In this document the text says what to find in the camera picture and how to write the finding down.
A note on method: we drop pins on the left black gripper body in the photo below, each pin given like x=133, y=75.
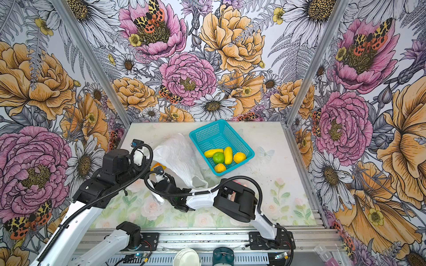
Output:
x=135, y=172

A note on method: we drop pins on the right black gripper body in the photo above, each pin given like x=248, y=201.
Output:
x=152, y=186

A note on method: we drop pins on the orange yellow toy pepper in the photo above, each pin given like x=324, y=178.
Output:
x=158, y=165

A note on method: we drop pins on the white plastic bag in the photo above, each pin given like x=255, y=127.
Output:
x=177, y=155

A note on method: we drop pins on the small yellow toy banana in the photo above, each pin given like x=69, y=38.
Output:
x=212, y=152

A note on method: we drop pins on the orange yellow toy fruit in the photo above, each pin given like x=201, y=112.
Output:
x=220, y=168

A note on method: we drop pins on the green toy pepper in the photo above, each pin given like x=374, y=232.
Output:
x=218, y=158

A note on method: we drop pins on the yellow toy lemon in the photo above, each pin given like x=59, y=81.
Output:
x=239, y=157

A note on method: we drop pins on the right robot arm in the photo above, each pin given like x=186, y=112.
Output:
x=239, y=197

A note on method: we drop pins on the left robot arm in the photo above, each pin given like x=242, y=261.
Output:
x=67, y=237

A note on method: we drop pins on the teal plastic basket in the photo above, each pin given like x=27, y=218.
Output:
x=220, y=135

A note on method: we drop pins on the white round lid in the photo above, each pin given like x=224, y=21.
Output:
x=187, y=257

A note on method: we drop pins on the dark green round container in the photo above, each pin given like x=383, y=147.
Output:
x=223, y=257

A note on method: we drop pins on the clear plastic box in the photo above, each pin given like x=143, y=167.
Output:
x=326, y=256

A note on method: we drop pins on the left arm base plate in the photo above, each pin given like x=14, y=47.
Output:
x=143, y=241

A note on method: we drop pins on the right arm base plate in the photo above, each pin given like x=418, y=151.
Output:
x=283, y=241

